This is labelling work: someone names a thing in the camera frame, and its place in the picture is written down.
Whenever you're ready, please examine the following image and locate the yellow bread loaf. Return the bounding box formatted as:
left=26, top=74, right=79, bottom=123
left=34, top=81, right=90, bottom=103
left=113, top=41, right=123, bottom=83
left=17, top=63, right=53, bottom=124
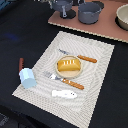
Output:
left=57, top=59, right=81, bottom=71

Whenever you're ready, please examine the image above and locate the light blue milk carton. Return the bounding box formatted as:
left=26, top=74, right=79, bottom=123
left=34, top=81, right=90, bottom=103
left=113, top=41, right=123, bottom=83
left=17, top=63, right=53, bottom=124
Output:
left=19, top=68, right=37, bottom=89

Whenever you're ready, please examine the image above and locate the small grey saucepan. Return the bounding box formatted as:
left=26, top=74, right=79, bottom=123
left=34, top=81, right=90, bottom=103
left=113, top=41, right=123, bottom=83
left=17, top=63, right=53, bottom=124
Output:
left=52, top=0, right=73, bottom=18

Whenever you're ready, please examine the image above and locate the tan round plate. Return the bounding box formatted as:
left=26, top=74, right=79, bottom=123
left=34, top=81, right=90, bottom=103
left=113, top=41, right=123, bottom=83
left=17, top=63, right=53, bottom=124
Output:
left=55, top=55, right=82, bottom=78

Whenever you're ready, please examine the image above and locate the beige woven placemat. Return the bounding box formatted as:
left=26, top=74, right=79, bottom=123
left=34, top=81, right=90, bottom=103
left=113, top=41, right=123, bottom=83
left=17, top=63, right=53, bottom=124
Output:
left=13, top=31, right=114, bottom=128

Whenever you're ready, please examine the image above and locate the white toy fish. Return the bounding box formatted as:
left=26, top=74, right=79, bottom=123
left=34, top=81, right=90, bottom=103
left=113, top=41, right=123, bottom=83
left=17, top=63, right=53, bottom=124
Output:
left=52, top=90, right=77, bottom=99

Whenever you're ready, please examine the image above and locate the red toy sausage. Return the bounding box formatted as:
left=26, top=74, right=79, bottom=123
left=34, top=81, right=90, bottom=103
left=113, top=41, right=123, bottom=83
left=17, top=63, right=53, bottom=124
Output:
left=19, top=58, right=24, bottom=72

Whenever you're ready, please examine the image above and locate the black stove burner disc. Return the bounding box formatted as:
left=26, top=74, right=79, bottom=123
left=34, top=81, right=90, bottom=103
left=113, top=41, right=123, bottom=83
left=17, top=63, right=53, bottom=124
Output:
left=60, top=10, right=76, bottom=19

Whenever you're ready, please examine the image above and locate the large grey pot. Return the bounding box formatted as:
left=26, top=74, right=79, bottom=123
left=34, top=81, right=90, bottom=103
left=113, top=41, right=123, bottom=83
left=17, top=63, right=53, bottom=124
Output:
left=78, top=2, right=101, bottom=24

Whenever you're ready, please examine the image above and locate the cream bowl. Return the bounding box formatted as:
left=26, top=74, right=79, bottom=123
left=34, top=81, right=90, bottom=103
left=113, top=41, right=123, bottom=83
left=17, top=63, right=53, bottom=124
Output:
left=116, top=4, right=128, bottom=30

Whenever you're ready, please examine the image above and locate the wooden handled knife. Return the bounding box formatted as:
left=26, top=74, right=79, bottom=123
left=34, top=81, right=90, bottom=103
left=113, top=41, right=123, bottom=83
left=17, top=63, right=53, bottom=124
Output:
left=58, top=49, right=97, bottom=63

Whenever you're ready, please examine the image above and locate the wooden handled fork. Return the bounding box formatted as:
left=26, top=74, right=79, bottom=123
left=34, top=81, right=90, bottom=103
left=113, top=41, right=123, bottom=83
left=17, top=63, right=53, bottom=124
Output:
left=43, top=71, right=84, bottom=90

